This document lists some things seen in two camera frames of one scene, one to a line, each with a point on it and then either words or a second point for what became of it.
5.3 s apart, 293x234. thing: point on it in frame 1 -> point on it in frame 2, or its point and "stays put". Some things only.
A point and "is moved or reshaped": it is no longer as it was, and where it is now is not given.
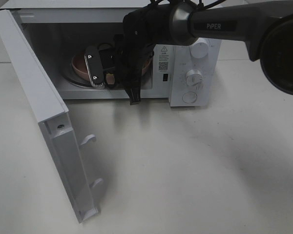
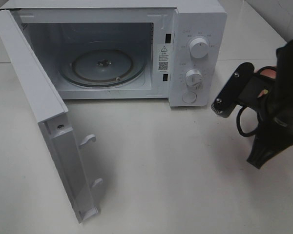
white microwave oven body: [80, 43] stays put
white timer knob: [193, 77] stays put
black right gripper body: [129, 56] -> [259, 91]
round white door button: [189, 97] stays put
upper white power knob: [199, 48] stays put
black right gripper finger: [133, 90] -> [263, 149]
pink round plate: [79, 67] is moved or reshaped
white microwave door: [53, 116] stays put
